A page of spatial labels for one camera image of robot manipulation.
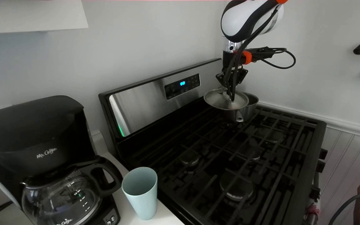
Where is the glass coffee carafe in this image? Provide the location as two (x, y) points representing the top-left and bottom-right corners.
(20, 157), (124, 225)

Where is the round black stove burner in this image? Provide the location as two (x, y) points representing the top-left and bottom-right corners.
(179, 150), (204, 170)
(219, 174), (255, 203)

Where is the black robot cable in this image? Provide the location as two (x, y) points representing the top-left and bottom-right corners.
(222, 4), (297, 102)

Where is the small steel pot with handle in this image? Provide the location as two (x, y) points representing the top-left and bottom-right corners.
(225, 93), (260, 125)

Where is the wrist camera with orange ring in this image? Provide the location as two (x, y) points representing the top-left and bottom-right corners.
(241, 47), (277, 65)

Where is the black gas stove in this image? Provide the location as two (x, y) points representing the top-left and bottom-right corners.
(97, 58), (330, 225)

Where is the dark curved cable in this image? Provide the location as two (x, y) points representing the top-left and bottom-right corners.
(327, 190), (360, 225)

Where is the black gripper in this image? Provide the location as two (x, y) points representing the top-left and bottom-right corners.
(215, 42), (250, 103)

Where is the round steel pot lid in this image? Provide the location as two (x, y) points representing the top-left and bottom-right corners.
(202, 88), (251, 113)

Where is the white wall cabinet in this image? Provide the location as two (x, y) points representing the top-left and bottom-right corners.
(0, 0), (90, 35)

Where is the black stove knob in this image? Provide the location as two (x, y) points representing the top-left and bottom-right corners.
(307, 185), (321, 203)
(317, 148), (330, 163)
(315, 160), (327, 175)

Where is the black drip coffee maker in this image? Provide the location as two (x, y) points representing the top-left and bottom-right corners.
(0, 94), (124, 225)

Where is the pale blue-green plastic cup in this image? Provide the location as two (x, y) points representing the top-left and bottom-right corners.
(120, 165), (159, 222)

